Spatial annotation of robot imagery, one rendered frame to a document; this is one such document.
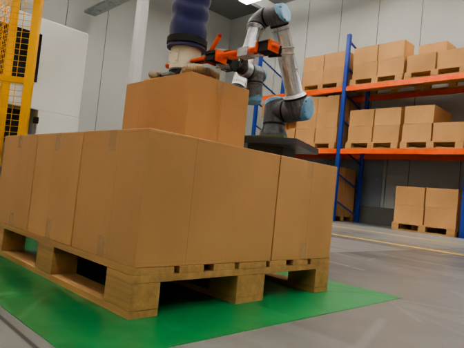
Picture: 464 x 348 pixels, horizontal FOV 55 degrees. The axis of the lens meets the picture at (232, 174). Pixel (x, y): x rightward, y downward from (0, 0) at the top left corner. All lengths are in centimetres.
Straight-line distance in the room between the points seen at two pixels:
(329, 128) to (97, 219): 933
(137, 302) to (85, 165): 52
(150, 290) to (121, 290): 8
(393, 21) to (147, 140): 1100
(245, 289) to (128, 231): 51
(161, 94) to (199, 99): 25
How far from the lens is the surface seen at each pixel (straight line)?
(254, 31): 287
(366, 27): 1240
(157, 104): 239
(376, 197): 1115
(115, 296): 140
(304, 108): 290
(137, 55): 625
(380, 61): 1031
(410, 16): 1191
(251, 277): 165
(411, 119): 964
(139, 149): 133
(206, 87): 225
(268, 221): 168
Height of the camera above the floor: 38
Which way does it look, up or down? 2 degrees up
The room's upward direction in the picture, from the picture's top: 6 degrees clockwise
